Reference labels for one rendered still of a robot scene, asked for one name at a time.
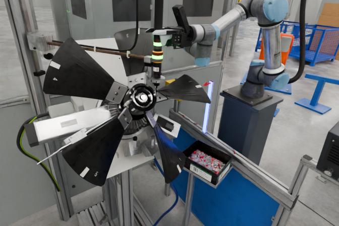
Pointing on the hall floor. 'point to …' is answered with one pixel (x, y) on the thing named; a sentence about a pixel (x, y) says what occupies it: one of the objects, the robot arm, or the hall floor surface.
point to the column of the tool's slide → (35, 86)
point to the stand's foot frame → (84, 218)
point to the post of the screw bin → (188, 199)
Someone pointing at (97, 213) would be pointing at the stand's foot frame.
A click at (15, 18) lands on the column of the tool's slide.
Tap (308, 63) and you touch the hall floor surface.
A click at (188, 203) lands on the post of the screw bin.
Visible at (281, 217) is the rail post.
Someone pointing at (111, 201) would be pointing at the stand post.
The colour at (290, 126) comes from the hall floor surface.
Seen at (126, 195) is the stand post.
